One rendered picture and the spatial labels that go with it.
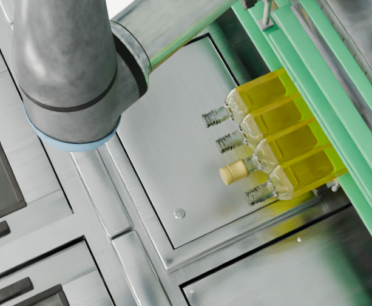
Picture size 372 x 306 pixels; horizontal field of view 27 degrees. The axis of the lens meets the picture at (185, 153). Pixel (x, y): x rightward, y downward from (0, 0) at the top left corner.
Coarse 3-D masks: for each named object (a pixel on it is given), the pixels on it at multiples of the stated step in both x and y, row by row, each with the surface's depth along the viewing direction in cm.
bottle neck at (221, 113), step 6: (216, 108) 143; (222, 108) 142; (204, 114) 142; (210, 114) 142; (216, 114) 142; (222, 114) 142; (228, 114) 142; (204, 120) 144; (210, 120) 142; (216, 120) 142; (222, 120) 143; (210, 126) 142
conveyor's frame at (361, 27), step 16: (320, 0) 137; (336, 0) 135; (352, 0) 135; (368, 0) 135; (336, 16) 134; (352, 16) 134; (368, 16) 134; (352, 32) 132; (368, 32) 132; (352, 48) 133; (368, 48) 131; (368, 64) 130
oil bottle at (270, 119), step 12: (288, 96) 142; (300, 96) 141; (264, 108) 141; (276, 108) 141; (288, 108) 140; (300, 108) 140; (252, 120) 140; (264, 120) 140; (276, 120) 140; (288, 120) 139; (300, 120) 140; (252, 132) 139; (264, 132) 139; (252, 144) 141
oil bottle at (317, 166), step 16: (288, 160) 137; (304, 160) 136; (320, 160) 136; (336, 160) 136; (272, 176) 136; (288, 176) 135; (304, 176) 135; (320, 176) 135; (336, 176) 139; (288, 192) 135; (304, 192) 139
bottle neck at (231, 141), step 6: (234, 132) 140; (240, 132) 140; (222, 138) 140; (228, 138) 140; (234, 138) 140; (240, 138) 140; (222, 144) 139; (228, 144) 139; (234, 144) 140; (240, 144) 141; (222, 150) 139; (228, 150) 140
